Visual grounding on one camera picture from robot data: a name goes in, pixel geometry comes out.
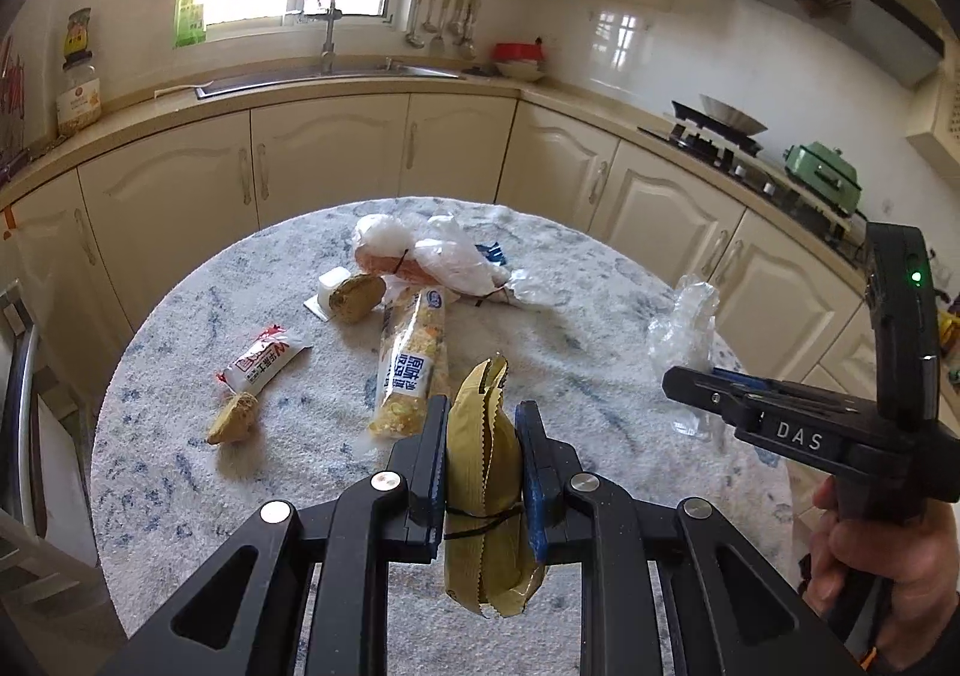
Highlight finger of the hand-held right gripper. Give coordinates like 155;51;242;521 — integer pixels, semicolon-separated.
661;364;752;426
708;365;880;414

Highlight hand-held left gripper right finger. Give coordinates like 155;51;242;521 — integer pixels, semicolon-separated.
514;402;863;676

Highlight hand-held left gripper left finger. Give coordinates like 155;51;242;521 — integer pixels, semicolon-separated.
97;394;451;676

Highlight olive yellow snack packet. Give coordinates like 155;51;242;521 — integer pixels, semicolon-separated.
441;356;544;618

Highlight clear plastic bag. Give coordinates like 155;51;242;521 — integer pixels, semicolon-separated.
647;274;722;438

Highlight long yellow snack packet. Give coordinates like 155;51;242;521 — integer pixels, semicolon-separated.
367;286;452;442

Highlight brown bread piece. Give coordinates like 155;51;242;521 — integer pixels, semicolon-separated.
329;272;388;324
205;391;260;446

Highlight clear plastic film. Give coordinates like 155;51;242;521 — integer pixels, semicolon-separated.
480;269;557;311

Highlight red white snack wrapper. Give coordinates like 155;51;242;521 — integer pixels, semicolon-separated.
217;324;313;394

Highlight white plastic bag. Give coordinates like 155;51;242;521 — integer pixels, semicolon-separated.
390;218;512;307

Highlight clear bag with bread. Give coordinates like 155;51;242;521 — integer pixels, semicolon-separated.
352;214;415;281

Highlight person's right forearm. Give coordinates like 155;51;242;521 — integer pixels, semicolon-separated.
847;556;960;676

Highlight person's right hand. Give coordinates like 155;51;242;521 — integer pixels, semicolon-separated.
800;475;960;618

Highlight green electric cooker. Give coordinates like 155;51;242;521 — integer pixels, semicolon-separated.
779;140;864;213

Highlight black glass gas stove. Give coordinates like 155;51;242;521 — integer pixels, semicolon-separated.
637;124;865;266

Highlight black portable burner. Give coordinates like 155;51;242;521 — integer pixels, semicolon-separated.
667;101;761;156

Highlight grey wok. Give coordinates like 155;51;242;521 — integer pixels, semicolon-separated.
697;94;770;137

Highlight beige kitchen countertop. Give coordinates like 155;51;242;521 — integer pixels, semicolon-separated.
0;64;960;317

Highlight cream lower kitchen cabinets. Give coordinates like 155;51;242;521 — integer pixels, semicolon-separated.
0;92;960;438

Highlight red white bowl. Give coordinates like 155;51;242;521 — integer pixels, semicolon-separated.
490;41;549;64

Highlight metal rack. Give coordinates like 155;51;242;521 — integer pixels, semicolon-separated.
0;277;47;543

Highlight stainless steel sink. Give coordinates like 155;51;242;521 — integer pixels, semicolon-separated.
196;64;468;100

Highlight metal sink faucet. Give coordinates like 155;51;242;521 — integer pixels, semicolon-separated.
319;0;340;77

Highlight glass jar with yellow contents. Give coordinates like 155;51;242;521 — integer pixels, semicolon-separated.
55;56;104;139

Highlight green dish soap bottle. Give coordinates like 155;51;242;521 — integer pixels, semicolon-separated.
174;0;208;48

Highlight rack with red utensils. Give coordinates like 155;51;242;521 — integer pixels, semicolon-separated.
0;34;32;161

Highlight yellow label bottle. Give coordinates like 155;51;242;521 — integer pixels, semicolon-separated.
61;7;95;63

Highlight cream side wall cabinet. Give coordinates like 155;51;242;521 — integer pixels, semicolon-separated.
906;74;960;191

